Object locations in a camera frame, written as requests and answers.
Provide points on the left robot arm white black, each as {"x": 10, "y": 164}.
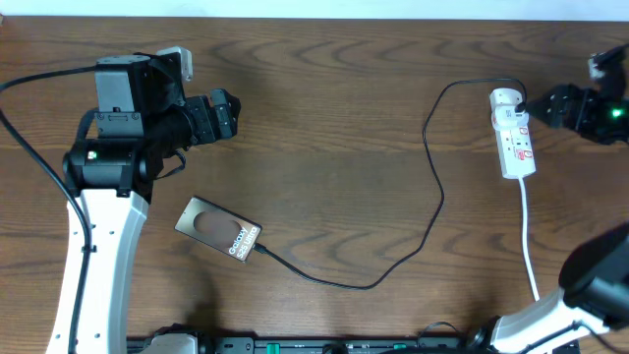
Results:
{"x": 142, "y": 118}

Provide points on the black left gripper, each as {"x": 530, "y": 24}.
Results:
{"x": 225, "y": 125}

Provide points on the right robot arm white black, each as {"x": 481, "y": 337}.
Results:
{"x": 592, "y": 292}

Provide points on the white power strip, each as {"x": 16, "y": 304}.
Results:
{"x": 514, "y": 144}

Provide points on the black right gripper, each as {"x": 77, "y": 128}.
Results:
{"x": 581, "y": 121}

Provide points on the white charger plug adapter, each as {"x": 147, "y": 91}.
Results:
{"x": 504, "y": 97}

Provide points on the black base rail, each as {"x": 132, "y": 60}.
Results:
{"x": 248, "y": 345}

